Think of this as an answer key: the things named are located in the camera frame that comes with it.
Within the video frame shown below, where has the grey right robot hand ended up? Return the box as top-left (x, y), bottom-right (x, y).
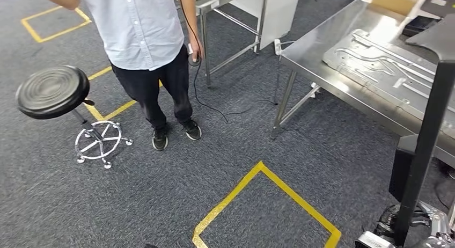
top-left (373, 200), bottom-right (455, 248)

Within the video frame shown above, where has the dark grey flat panel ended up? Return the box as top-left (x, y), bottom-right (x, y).
top-left (421, 0), bottom-right (455, 19)

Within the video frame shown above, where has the cardboard box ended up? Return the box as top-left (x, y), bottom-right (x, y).
top-left (369, 0), bottom-right (426, 17)

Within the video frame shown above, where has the person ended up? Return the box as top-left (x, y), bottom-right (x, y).
top-left (37, 0), bottom-right (206, 151)

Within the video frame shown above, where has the black controller cable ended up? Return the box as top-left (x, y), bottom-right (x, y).
top-left (177, 0), bottom-right (280, 125)

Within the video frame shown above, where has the black plastic plate part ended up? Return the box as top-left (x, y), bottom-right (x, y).
top-left (388, 13), bottom-right (455, 248)

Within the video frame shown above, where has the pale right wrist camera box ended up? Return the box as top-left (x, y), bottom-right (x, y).
top-left (355, 231), bottom-right (396, 248)

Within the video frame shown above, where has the steel workbench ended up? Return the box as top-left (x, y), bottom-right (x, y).
top-left (270, 0), bottom-right (455, 169)

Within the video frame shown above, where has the yellow floor tape square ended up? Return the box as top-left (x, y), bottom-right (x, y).
top-left (20, 5), bottom-right (92, 43)
top-left (83, 65), bottom-right (164, 121)
top-left (192, 160), bottom-right (343, 248)

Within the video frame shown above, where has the stamped metal plate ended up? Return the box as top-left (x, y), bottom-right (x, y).
top-left (322, 28), bottom-right (455, 141)

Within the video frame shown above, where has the person's left hand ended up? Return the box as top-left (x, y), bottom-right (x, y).
top-left (186, 32), bottom-right (206, 64)

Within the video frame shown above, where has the handheld controller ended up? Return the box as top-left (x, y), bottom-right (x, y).
top-left (187, 42), bottom-right (202, 67)

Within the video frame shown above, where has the white panel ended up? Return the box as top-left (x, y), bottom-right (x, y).
top-left (229, 0), bottom-right (302, 51)

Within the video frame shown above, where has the black stool chrome base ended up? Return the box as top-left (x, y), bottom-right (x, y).
top-left (15, 65), bottom-right (134, 170)

